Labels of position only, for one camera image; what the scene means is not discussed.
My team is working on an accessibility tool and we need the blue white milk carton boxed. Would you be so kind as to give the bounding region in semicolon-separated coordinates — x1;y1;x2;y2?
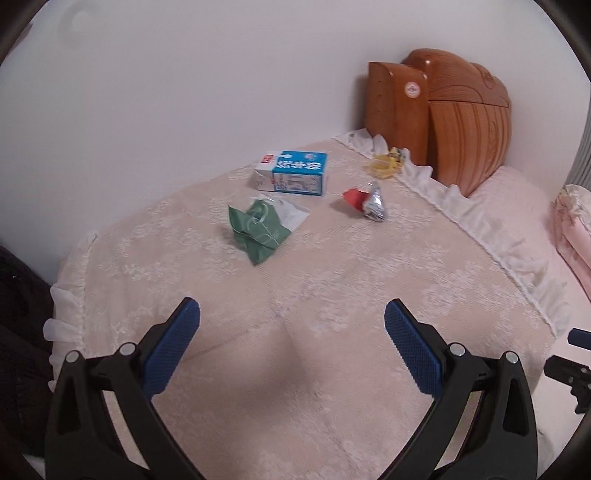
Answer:
252;150;328;196

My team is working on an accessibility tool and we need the folded pink blanket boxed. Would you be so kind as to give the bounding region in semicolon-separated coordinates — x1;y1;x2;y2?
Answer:
554;184;591;297

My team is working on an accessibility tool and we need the green white wrapper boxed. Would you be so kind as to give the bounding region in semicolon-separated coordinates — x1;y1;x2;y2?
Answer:
228;195;310;265

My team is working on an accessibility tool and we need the grey window curtain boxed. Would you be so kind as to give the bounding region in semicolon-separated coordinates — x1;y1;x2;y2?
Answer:
566;122;591;190

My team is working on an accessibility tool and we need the red silver snack wrapper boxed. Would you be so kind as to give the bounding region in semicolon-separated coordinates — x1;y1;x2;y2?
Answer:
342;182;387;222

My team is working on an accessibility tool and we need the wooden bed headboard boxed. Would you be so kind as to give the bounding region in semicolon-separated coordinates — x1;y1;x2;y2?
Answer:
365;48;512;197

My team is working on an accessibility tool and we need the yellow candy wrapper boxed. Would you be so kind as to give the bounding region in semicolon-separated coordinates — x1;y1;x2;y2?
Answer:
369;147;410;180

